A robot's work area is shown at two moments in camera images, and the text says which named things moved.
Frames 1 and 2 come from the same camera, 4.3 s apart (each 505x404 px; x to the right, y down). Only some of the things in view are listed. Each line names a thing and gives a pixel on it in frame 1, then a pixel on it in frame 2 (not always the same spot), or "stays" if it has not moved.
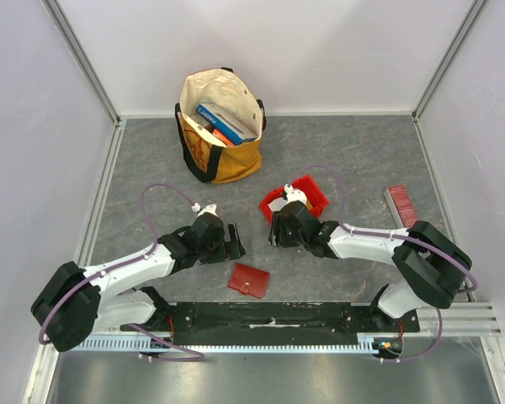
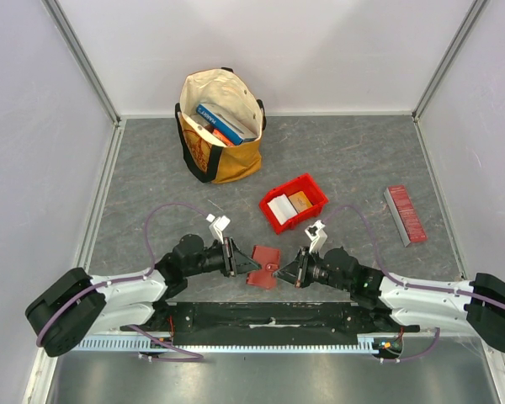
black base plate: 262,323 stays
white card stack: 277,204 stays
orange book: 222,136 stays
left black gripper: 228,250 to 235,262
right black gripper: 278,230 to 300,268
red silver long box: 399,204 stays
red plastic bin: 318,199 stays
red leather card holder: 248,280 to 268,258
